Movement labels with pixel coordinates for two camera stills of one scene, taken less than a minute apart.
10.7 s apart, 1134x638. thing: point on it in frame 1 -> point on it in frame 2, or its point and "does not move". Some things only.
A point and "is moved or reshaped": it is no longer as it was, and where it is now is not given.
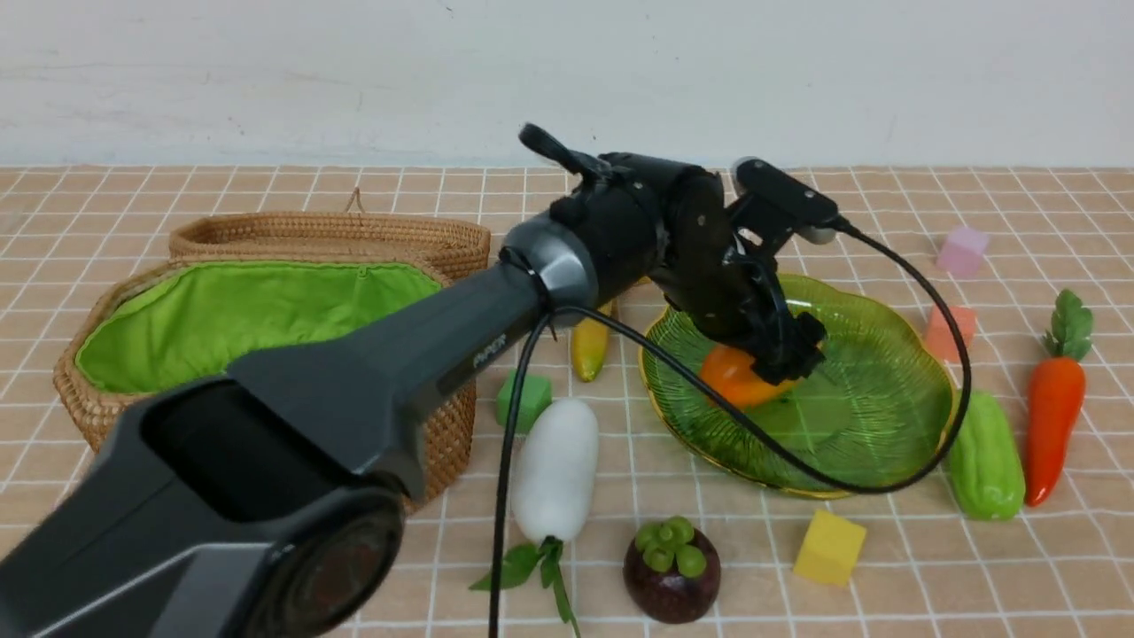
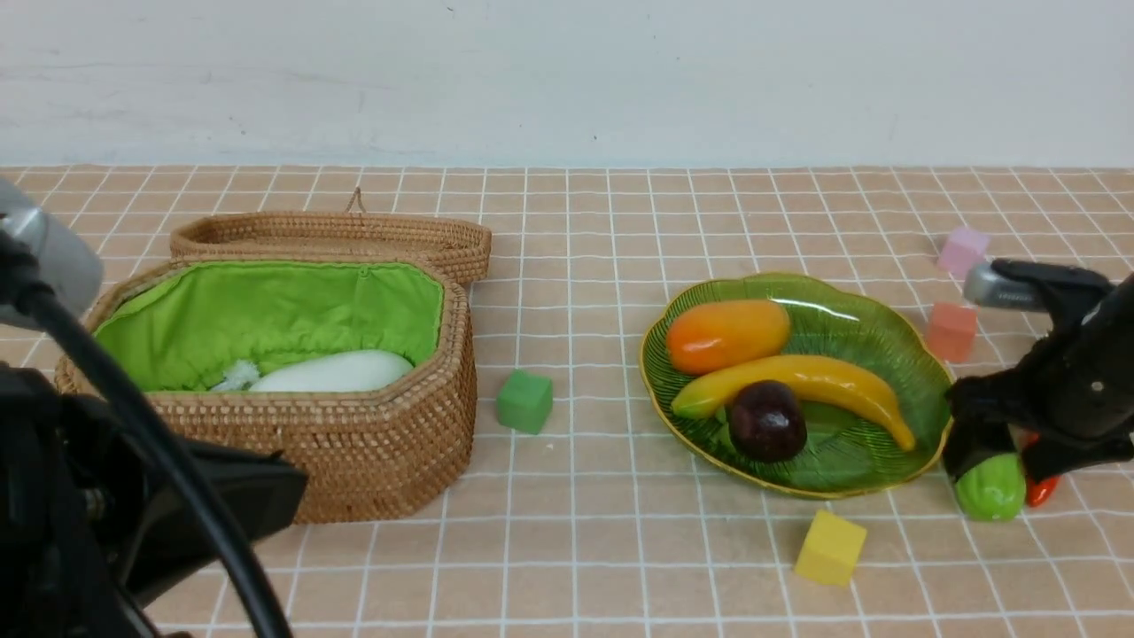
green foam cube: [534, 396] does not move
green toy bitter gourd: [986, 473] does not move
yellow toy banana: [590, 342] -> [815, 377]
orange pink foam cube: [940, 335] does not move
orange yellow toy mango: [728, 370] is moved or reshaped
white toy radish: [555, 455] is moved or reshaped
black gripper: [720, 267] -> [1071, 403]
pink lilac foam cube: [960, 253] does not move
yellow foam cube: [831, 549] does not move
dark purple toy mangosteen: [671, 572] -> [767, 422]
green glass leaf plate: [879, 404] does not move
